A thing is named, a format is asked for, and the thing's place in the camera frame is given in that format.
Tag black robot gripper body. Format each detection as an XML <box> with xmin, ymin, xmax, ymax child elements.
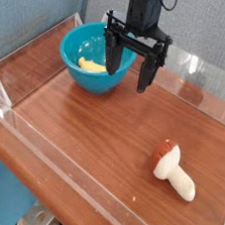
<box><xmin>104</xmin><ymin>0</ymin><xmax>176</xmax><ymax>66</ymax></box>

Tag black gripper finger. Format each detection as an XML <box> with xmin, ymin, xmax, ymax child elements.
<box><xmin>137</xmin><ymin>54</ymin><xmax>160</xmax><ymax>93</ymax></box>
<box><xmin>105</xmin><ymin>30</ymin><xmax>124</xmax><ymax>75</ymax></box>

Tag yellow toy banana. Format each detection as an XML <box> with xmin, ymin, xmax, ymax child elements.
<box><xmin>78</xmin><ymin>56</ymin><xmax>107</xmax><ymax>73</ymax></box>

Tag blue plastic bowl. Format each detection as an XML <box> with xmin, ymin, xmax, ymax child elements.
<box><xmin>59</xmin><ymin>22</ymin><xmax>137</xmax><ymax>94</ymax></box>

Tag clear acrylic tray walls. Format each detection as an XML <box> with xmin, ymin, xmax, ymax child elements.
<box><xmin>0</xmin><ymin>15</ymin><xmax>225</xmax><ymax>225</ymax></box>

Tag brown white toy mushroom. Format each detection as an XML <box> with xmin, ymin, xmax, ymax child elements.
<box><xmin>152</xmin><ymin>139</ymin><xmax>196</xmax><ymax>202</ymax></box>

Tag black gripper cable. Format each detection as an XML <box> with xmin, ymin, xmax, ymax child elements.
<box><xmin>156</xmin><ymin>0</ymin><xmax>178</xmax><ymax>12</ymax></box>

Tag grey metal bracket under table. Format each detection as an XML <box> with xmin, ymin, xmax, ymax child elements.
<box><xmin>16</xmin><ymin>201</ymin><xmax>59</xmax><ymax>225</ymax></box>

